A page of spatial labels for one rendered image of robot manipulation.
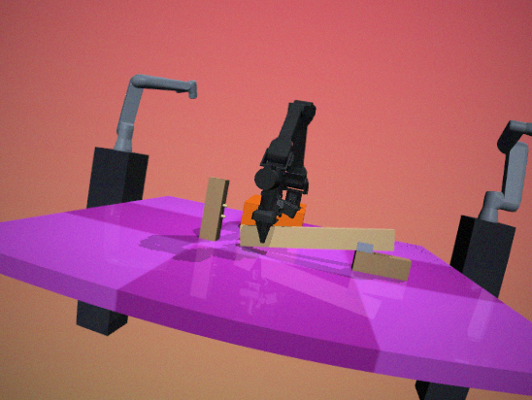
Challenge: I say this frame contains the long tan wooden rail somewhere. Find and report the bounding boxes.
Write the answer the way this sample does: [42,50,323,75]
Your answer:
[240,225,395,251]

